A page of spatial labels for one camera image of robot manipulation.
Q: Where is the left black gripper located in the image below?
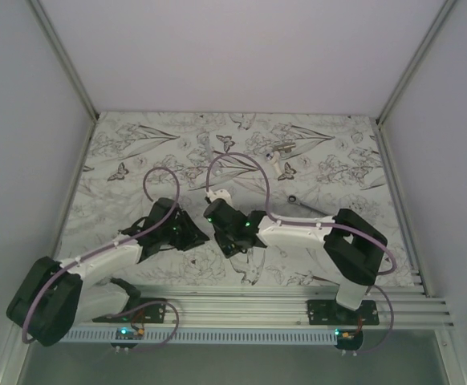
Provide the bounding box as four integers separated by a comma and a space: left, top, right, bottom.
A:
160, 211, 209, 251

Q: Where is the black fuse box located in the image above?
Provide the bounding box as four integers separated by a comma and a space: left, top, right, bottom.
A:
216, 235, 242, 259

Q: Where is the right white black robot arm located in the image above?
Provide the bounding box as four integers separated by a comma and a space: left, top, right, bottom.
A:
204, 198, 388, 325

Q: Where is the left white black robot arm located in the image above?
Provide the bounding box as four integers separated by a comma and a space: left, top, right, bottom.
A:
6, 198, 209, 347

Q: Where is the silver ratchet wrench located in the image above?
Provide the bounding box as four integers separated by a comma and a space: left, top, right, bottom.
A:
287, 195, 330, 217

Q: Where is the white plastic tool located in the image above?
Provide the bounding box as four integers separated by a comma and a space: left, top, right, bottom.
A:
265, 150, 282, 178

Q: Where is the floral patterned mat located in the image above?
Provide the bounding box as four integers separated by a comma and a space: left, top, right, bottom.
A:
59, 112, 413, 286

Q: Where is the small metal socket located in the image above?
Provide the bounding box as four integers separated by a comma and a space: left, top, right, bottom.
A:
278, 143, 296, 153

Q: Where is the left small circuit board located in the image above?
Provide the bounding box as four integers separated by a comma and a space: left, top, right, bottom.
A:
111, 327, 144, 353

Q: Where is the small circuit board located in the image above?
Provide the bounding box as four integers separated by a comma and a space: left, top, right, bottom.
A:
335, 329, 363, 356
111, 327, 144, 353

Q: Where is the right small circuit board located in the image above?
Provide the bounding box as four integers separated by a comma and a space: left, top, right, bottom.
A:
335, 329, 363, 356

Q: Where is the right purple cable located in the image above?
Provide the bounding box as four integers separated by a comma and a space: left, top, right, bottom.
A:
205, 152, 398, 355

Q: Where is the purple cable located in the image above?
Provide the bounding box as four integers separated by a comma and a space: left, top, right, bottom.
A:
205, 152, 398, 355
21, 167, 181, 355

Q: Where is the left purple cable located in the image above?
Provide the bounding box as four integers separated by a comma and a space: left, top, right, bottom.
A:
21, 167, 181, 355

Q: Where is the aluminium rail frame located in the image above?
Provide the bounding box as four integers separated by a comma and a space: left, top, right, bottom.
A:
140, 285, 454, 330

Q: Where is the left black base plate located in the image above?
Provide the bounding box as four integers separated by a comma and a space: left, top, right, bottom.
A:
92, 297, 166, 324

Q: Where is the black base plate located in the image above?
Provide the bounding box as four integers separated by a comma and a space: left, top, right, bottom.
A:
92, 297, 166, 324
306, 299, 380, 326

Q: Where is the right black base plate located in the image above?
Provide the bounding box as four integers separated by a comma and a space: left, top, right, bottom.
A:
306, 299, 380, 326

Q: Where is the white slotted cable duct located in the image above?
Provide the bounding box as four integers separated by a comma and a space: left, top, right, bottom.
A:
61, 326, 337, 346

